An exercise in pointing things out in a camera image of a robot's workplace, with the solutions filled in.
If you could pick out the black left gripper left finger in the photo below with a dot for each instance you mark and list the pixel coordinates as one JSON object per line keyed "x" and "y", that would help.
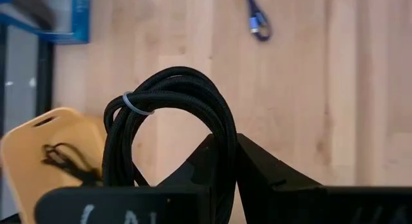
{"x": 145, "y": 204}

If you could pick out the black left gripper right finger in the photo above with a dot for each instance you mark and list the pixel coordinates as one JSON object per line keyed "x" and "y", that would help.
{"x": 289, "y": 198}

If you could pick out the yellow plastic bin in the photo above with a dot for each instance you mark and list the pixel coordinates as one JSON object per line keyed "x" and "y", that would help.
{"x": 38, "y": 153}

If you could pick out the blue PlayStation controller box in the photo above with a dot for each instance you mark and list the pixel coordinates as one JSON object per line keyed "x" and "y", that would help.
{"x": 64, "y": 18}

